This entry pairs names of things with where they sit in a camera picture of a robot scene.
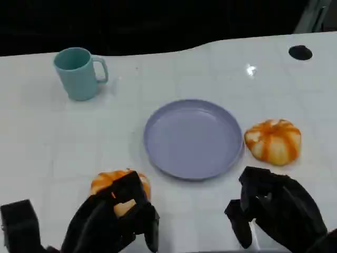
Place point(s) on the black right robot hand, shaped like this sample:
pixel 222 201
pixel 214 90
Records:
pixel 292 210

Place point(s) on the orange and white bread roll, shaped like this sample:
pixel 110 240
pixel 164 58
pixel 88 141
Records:
pixel 273 143
pixel 104 179

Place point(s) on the grey metal frame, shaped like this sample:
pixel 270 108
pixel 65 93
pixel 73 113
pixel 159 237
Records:
pixel 306 21

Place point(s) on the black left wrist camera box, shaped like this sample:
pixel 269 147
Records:
pixel 19 226

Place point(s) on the lilac plate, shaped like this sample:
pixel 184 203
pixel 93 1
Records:
pixel 193 139

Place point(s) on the black round table grommet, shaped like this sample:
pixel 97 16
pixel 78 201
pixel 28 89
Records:
pixel 300 52

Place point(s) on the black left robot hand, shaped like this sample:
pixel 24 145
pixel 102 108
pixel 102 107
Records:
pixel 92 224

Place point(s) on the pale green mug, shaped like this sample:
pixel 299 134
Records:
pixel 77 79

